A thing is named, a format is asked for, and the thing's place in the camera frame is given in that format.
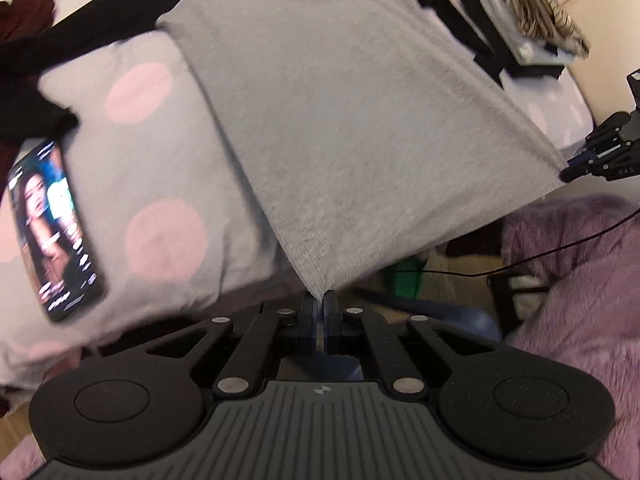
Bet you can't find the grey black raglan shirt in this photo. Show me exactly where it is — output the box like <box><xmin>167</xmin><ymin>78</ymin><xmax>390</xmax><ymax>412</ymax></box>
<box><xmin>1</xmin><ymin>0</ymin><xmax>565</xmax><ymax>296</ymax></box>

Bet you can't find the pink dotted bed sheet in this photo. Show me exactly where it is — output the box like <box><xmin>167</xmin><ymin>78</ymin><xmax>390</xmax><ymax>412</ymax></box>
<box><xmin>1</xmin><ymin>28</ymin><xmax>593</xmax><ymax>391</ymax></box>

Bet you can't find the beige padded headboard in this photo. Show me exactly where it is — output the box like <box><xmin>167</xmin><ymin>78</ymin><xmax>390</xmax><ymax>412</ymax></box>
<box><xmin>559</xmin><ymin>0</ymin><xmax>640</xmax><ymax>122</ymax></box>

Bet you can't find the black folded garment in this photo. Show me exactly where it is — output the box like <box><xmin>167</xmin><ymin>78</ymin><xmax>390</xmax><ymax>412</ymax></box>
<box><xmin>460</xmin><ymin>0</ymin><xmax>564</xmax><ymax>80</ymax></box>

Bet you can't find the striped olive folded garment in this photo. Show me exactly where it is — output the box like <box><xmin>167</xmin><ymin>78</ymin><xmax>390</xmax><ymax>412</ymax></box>
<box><xmin>506</xmin><ymin>0</ymin><xmax>590</xmax><ymax>60</ymax></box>

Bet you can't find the smartphone with lit screen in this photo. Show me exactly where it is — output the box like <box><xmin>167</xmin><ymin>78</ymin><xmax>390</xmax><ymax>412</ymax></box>
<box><xmin>6</xmin><ymin>141</ymin><xmax>106</xmax><ymax>323</ymax></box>

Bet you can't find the maroon sweater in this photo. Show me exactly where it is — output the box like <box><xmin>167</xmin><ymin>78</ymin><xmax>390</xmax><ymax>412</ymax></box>
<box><xmin>0</xmin><ymin>0</ymin><xmax>55</xmax><ymax>44</ymax></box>

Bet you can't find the black cable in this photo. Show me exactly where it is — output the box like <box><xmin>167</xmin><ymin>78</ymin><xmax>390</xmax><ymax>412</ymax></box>
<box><xmin>394</xmin><ymin>204</ymin><xmax>640</xmax><ymax>279</ymax></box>

